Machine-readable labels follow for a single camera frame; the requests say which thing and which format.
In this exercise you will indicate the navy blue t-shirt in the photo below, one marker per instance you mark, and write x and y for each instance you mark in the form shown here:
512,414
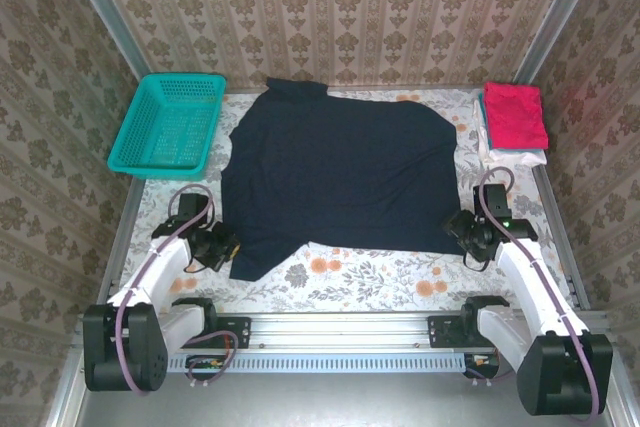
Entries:
340,172

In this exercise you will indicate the floral tablecloth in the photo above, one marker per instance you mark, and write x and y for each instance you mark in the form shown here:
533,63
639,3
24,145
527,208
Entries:
375,277

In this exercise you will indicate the long aluminium base rail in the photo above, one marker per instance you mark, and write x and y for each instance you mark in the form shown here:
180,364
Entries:
340,329

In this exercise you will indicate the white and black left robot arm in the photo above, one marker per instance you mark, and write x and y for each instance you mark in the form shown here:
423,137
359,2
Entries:
150,272

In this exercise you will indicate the folded white t-shirt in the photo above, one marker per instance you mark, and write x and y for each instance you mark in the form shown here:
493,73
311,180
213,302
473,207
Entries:
515,157

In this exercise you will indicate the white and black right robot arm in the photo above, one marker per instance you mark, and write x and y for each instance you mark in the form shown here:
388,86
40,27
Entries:
530,287

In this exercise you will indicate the grey metal panel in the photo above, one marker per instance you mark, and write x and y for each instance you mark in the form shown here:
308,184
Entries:
325,402

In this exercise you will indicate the aluminium side rail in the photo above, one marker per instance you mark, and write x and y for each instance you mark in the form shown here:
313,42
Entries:
125,207
550,197

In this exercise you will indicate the teal plastic basket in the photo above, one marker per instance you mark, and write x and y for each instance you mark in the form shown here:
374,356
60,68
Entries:
165,122

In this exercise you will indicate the thin aluminium back rail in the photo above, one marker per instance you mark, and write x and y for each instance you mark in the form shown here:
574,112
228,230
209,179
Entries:
425,88

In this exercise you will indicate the folded red t-shirt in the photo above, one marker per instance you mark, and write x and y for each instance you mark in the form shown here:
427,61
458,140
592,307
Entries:
515,114

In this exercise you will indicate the aluminium frame post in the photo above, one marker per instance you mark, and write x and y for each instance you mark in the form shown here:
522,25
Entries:
107,12
560,12

